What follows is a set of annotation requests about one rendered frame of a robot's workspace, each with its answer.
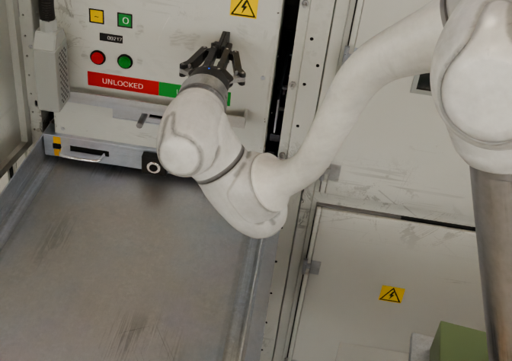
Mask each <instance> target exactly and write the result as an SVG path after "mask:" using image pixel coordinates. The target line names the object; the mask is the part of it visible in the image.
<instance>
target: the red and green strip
mask: <svg viewBox="0 0 512 361"><path fill-rule="evenodd" d="M88 85H93V86H98V87H104V88H113V89H119V90H124V91H134V92H139V93H144V94H154V95H159V96H164V97H174V98H176V96H177V94H178V92H179V90H180V88H181V85H176V84H171V83H165V82H160V81H150V80H145V79H140V78H130V77H125V76H119V75H110V74H104V73H99V72H89V71H88ZM230 100H231V92H228V100H227V106H230Z"/></svg>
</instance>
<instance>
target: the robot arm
mask: <svg viewBox="0 0 512 361"><path fill-rule="evenodd" d="M229 38H230V32H228V31H223V32H222V35H221V37H220V39H219V42H218V41H215V42H213V43H211V47H210V48H207V46H202V47H201V48H199V49H198V51H196V52H195V54H193V55H192V57H190V58H189V59H188V60H187V61H185V62H182V63H180V68H179V76H180V77H185V76H187V77H188V78H187V79H186V80H185V81H184V82H183V84H182V86H181V88H180V90H179V92H178V94H177V96H176V98H175V99H174V100H173V101H172V102H171V103H170V104H169V105H168V107H167V109H166V110H165V112H164V114H163V117H162V120H161V122H160V125H159V128H158V133H157V138H156V151H157V156H158V159H159V161H160V163H161V165H162V167H163V168H164V169H165V170H166V171H168V172H169V173H171V174H173V175H175V176H179V177H192V178H193V179H194V180H195V181H196V182H197V183H198V185H199V186H200V188H201V189H202V191H203V193H204V195H205V196H206V198H207V199H208V200H209V202H210V203H211V204H212V205H213V207H214V208H215V209H216V210H217V212H218V213H219V214H220V215H221V216H222V217H223V218H224V219H225V220H226V221H227V222H228V223H229V224H230V225H231V226H232V227H233V228H235V229H236V230H238V231H239V232H241V233H242V234H243V235H246V236H248V237H250V238H256V239H260V238H268V237H270V236H272V235H275V234H276V233H278V231H279V230H281V228H282V227H283V225H284V224H285V222H286V218H287V204H288V202H289V199H290V196H292V195H293V194H295V193H298V192H299V191H301V190H303V189H305V188H307V187H308V186H310V185H311V184H313V183H314V182H315V181H316V180H318V179H319V178H320V177H321V176H322V174H323V173H324V172H325V170H326V169H327V168H328V166H329V165H330V163H331V162H332V161H333V159H334V157H335V156H336V154H337V153H338V151H339V149H340V147H341V146H342V144H343V143H344V141H345V139H346V138H347V136H348V134H349V133H350V131H351V130H352V128H353V127H354V124H355V123H356V121H357V120H358V118H359V117H360V115H361V114H362V112H363V110H364V108H365V107H366V105H367V104H368V103H369V101H370V100H371V98H372V97H373V96H374V94H375V93H376V92H377V91H378V90H380V89H381V88H382V87H383V86H385V85H387V84H388V83H390V82H392V81H394V80H397V79H400V78H404V77H408V76H412V75H420V74H425V73H430V89H431V94H432V97H433V100H434V104H435V107H436V109H437V111H438V113H439V115H440V117H441V118H442V120H443V121H444V123H445V125H446V128H447V131H448V133H449V135H450V139H451V143H452V144H453V148H454V149H455V150H456V152H457V153H458V154H459V155H460V157H461V158H462V159H463V160H464V161H465V162H466V163H467V164H468V165H469V171H470V179H471V187H472V202H473V209H474V217H475V232H476V239H477V247H478V262H479V269H480V277H481V285H482V300H483V308H484V315H485V330H486V337H487V345H488V360H489V361H512V0H432V1H430V2H428V3H427V4H426V5H424V6H423V7H421V8H419V9H418V10H417V11H415V12H413V13H411V14H410V15H408V16H407V17H405V18H403V19H401V20H400V21H398V22H397V23H395V24H393V25H392V26H390V27H388V28H386V29H385V30H383V31H381V32H380V33H378V34H377V35H376V36H374V37H372V38H370V39H369V40H368V41H366V42H365V43H364V44H363V45H361V46H360V47H359V48H358V49H357V50H355V51H354V52H353V53H352V54H351V55H350V57H349V58H348V59H347V60H346V61H345V63H344V64H343V65H342V67H341V68H340V69H339V71H338V73H337V74H336V76H335V77H334V79H333V81H332V83H331V85H330V87H329V89H328V91H327V93H326V95H325V97H324V99H323V101H322V104H321V106H320V108H319V109H318V112H317V114H316V115H315V119H314V120H313V122H312V125H311V126H310V128H309V131H308V133H307V135H306V137H305V139H304V141H303V143H302V145H301V147H300V149H299V151H298V152H297V153H296V154H295V155H294V156H293V157H291V158H288V159H284V160H279V159H278V158H277V157H276V156H275V155H273V154H271V153H267V152H266V153H260V152H255V151H249V152H248V151H247V149H246V148H245V147H244V146H243V145H242V144H241V142H240V141H239V139H238V137H237V135H236V134H235V132H234V130H233V128H232V126H231V124H230V122H229V119H228V117H227V115H226V108H227V100H228V90H229V88H231V87H232V86H233V83H238V84H239V85H241V86H243V85H245V77H246V72H245V71H244V70H243V69H242V65H241V60H240V56H239V52H238V51H237V50H234V51H232V43H229ZM216 59H220V61H219V62H218V64H217V66H214V62H215V61H216ZM229 60H231V61H232V67H233V72H234V74H233V76H232V75H231V74H230V73H229V72H228V71H227V70H226V68H227V65H228V63H229ZM203 62H204V64H203V65H202V66H200V65H201V64H202V63H203ZM199 66H200V67H199Z"/></svg>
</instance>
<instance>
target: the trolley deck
mask: <svg viewBox="0 0 512 361"><path fill-rule="evenodd" d="M279 234H280V231H278V233H276V234H275V235H272V236H270V237H268V238H266V241H265V246H264V254H263V259H262V263H261V272H260V276H259V280H258V288H257V293H256V298H255V302H254V311H253V315H252V319H251V327H250V332H249V336H248V345H247V349H246V354H245V361H260V357H261V348H262V343H263V338H264V328H265V323H266V317H267V308H268V303H269V298H270V288H271V283H272V278H273V273H274V264H275V259H276V253H277V244H278V239H279ZM247 239H248V236H246V235H243V234H242V233H241V232H239V231H238V230H236V229H235V228H233V227H232V226H231V225H230V224H229V223H228V222H227V221H226V220H225V219H224V218H223V217H222V216H221V215H220V214H219V213H218V212H217V210H216V209H215V208H214V207H213V205H212V204H211V203H210V202H209V200H208V199H207V198H206V196H205V195H204V193H203V191H202V189H201V188H200V186H199V185H198V183H197V182H196V181H195V180H194V179H193V178H192V177H179V176H175V175H173V174H167V176H166V177H165V176H159V175H154V174H145V173H142V169H138V168H128V167H124V166H118V165H109V164H104V163H99V162H98V163H93V162H87V161H77V160H72V159H67V158H61V157H60V159H59V160H58V161H57V163H56V165H55V167H54V168H53V170H52V171H51V173H50V175H49V176H48V178H47V179H46V181H45V182H44V184H43V186H42V187H41V188H40V190H39V192H38V193H37V195H36V196H35V198H34V200H33V201H32V203H31V204H30V206H29V207H28V209H27V211H26V213H25V214H24V215H23V217H22V219H21V220H20V222H19V223H18V225H17V227H16V228H15V230H14V231H13V233H12V234H11V236H10V238H9V239H8V241H7V242H6V244H5V246H4V247H3V248H2V250H1V252H0V361H222V355H223V352H224V348H225V344H226V338H227V333H228V329H229V323H230V319H231V315H232V308H233V305H234V301H235V294H236V290H237V286H238V279H239V276H240V272H241V268H242V261H243V257H244V253H245V247H246V243H247Z"/></svg>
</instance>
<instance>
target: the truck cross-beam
mask: <svg viewBox="0 0 512 361"><path fill-rule="evenodd" d="M54 136H56V137H62V138H67V139H69V141H70V152H71V156H75V157H80V158H90V159H98V158H100V157H101V155H102V154H103V152H106V153H107V154H106V155H105V157H104V158H103V159H102V160H101V161H99V163H104V164H109V165H118V166H124V167H128V168H138V169H142V154H143V152H154V153H157V151H156V148H152V147H147V146H141V145H132V144H127V143H122V142H112V141H107V140H102V139H93V138H88V137H82V136H73V135H68V134H62V133H56V132H55V123H51V124H50V125H49V126H48V127H47V129H46V131H45V132H44V134H43V139H44V148H45V154H46V155H55V154H54V149H60V148H61V144H58V143H53V137H54ZM55 156H58V155H55Z"/></svg>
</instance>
